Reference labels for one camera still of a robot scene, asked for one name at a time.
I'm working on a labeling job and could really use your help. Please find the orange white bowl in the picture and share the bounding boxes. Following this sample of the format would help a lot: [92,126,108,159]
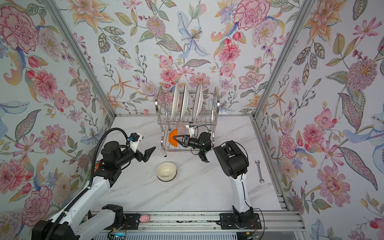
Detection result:
[168,129,179,148]

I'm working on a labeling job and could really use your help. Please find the cream white bowl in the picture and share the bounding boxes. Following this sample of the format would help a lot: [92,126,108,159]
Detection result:
[156,163,177,182]

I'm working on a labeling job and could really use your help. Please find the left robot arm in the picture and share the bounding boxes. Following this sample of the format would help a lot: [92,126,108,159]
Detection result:
[32,141,156,240]

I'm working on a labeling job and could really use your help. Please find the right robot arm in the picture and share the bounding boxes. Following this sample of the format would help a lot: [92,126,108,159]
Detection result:
[172,132,254,225]

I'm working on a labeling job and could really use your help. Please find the two-tier metal dish rack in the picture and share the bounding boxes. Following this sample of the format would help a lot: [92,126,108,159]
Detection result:
[155,86,220,156]

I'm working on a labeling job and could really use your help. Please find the white plate middle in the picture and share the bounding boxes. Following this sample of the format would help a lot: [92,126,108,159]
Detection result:
[180,85,189,121]

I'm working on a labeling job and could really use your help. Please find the white plate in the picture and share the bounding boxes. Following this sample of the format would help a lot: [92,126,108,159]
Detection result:
[171,85,180,121]
[192,84,204,121]
[180,85,189,121]

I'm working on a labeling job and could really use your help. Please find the white plate right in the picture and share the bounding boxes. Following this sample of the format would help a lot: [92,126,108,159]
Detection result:
[192,84,204,121]

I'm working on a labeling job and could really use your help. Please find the white plate left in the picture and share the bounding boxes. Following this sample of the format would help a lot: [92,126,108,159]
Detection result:
[171,85,180,121]

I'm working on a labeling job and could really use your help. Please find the pink small toy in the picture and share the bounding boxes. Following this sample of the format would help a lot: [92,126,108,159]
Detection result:
[139,215,151,223]

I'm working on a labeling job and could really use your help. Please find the metal wrench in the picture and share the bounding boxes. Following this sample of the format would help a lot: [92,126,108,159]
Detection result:
[255,160,265,184]

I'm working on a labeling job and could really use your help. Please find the black corrugated cable hose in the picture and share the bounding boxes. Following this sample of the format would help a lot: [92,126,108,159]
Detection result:
[44,127,130,240]

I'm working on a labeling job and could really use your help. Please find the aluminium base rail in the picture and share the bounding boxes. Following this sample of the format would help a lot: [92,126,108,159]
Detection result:
[86,209,307,240]

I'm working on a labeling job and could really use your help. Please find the aluminium corner frame post left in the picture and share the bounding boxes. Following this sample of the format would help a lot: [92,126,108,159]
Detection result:
[42,0,117,120]

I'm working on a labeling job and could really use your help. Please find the aluminium corner frame post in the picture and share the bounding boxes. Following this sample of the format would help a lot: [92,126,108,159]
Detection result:
[253,1,314,121]
[42,0,117,120]

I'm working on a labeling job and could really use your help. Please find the aluminium corner frame post right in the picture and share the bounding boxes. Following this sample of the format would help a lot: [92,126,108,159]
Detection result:
[253,1,314,121]

